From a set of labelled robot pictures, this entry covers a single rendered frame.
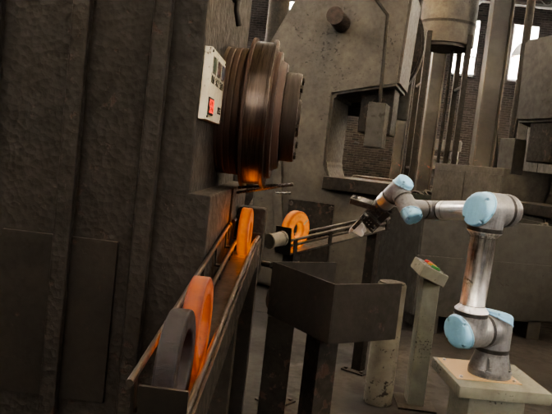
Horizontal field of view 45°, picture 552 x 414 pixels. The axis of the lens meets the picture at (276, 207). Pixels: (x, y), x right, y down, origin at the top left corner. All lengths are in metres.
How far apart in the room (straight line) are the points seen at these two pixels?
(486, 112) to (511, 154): 5.13
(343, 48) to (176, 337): 3.97
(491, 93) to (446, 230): 6.99
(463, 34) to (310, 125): 6.41
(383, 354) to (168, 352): 1.89
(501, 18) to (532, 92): 5.57
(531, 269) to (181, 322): 3.66
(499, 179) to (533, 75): 0.89
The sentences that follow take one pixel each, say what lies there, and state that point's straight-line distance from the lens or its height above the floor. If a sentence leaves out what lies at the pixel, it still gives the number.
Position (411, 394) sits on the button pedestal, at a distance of 2.95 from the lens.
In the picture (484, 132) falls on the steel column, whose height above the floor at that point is 1.72.
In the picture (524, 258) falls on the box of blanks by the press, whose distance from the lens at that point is 4.49.
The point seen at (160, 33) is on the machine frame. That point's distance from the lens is 1.67.
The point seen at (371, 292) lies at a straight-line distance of 1.56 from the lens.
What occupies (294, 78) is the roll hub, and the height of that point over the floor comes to 1.23.
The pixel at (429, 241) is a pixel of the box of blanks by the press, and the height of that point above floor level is 0.57.
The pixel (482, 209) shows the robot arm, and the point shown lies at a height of 0.89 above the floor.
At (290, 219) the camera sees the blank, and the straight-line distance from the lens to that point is 2.57.
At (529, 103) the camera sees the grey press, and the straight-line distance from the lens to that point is 5.75.
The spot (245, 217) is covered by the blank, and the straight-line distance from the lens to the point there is 2.07.
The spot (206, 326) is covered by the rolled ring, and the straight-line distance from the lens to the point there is 1.32.
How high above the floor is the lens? 0.99
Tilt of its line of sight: 4 degrees down
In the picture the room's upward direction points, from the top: 6 degrees clockwise
